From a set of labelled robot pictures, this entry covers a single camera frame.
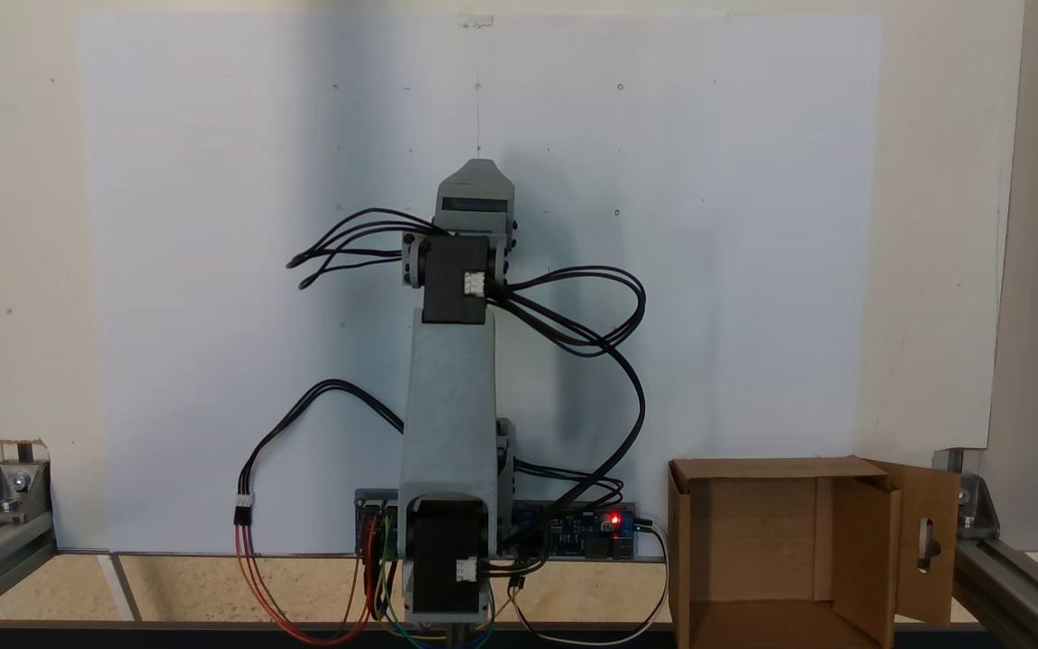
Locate open cardboard box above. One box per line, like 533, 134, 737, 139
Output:
668, 456, 963, 649

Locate coloured jumper wires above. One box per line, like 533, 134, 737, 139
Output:
352, 518, 495, 648

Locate small controller board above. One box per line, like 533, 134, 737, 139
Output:
354, 489, 403, 555

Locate metal corner bracket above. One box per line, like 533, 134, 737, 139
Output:
0, 460, 53, 526
933, 448, 1002, 542

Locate large white paper sheet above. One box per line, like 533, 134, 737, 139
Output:
77, 14, 885, 555

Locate blue circuit board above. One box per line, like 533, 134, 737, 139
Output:
505, 501, 639, 562

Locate red and orange wires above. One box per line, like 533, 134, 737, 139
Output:
233, 523, 376, 646

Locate black servo cable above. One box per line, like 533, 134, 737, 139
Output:
483, 265, 648, 553
287, 207, 450, 291

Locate black cable with white connector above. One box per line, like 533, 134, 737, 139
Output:
232, 379, 407, 528

